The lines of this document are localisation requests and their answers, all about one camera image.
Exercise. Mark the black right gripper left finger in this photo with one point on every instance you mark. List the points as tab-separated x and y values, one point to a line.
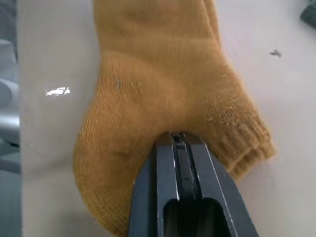
153	197

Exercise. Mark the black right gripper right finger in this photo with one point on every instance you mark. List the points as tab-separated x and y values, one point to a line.
214	187

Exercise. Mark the mustard yellow cloth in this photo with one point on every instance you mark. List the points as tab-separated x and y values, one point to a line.
160	74

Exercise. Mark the silver rounded robot leg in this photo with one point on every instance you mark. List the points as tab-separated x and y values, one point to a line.
7	103

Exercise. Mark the dark grey-green sock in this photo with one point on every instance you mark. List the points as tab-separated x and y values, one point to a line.
309	12

